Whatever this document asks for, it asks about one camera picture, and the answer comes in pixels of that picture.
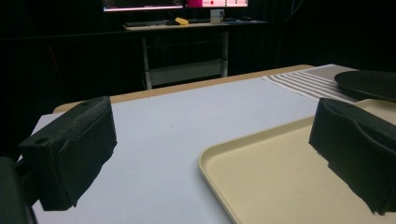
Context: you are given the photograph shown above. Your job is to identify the wide monitor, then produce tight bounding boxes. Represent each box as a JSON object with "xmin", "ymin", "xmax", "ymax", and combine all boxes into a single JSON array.
[{"xmin": 102, "ymin": 0, "xmax": 185, "ymax": 13}]

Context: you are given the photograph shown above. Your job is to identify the background desk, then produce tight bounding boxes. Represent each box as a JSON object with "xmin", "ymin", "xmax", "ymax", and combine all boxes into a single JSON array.
[{"xmin": 122, "ymin": 20, "xmax": 269, "ymax": 91}]

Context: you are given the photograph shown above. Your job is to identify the striped grey placemat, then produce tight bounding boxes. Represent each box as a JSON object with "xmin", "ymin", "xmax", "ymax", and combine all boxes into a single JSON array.
[{"xmin": 262, "ymin": 63, "xmax": 362, "ymax": 104}]

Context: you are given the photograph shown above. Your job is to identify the cream plastic tray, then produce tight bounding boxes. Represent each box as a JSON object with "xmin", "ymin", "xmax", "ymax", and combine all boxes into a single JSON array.
[{"xmin": 198, "ymin": 98, "xmax": 396, "ymax": 224}]

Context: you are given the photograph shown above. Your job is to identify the black plate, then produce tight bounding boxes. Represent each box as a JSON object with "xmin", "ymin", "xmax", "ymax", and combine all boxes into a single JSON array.
[{"xmin": 333, "ymin": 70, "xmax": 396, "ymax": 103}]

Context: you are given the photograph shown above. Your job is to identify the black keyboard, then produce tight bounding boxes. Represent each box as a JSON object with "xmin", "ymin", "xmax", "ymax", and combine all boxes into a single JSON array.
[{"xmin": 124, "ymin": 20, "xmax": 171, "ymax": 28}]

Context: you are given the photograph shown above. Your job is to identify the monitor with pink screen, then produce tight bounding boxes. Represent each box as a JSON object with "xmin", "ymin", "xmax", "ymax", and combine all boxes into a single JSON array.
[{"xmin": 186, "ymin": 0, "xmax": 249, "ymax": 24}]

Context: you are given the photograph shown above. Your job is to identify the white table mat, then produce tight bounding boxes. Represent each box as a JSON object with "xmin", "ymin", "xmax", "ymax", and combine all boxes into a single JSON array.
[{"xmin": 18, "ymin": 77, "xmax": 320, "ymax": 224}]

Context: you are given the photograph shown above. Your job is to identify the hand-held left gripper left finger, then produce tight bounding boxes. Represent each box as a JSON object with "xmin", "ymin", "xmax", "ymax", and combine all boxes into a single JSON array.
[{"xmin": 17, "ymin": 95, "xmax": 119, "ymax": 212}]

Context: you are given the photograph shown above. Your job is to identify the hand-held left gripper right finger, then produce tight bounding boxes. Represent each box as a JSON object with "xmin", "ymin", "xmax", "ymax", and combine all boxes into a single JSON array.
[{"xmin": 308, "ymin": 97, "xmax": 396, "ymax": 217}]

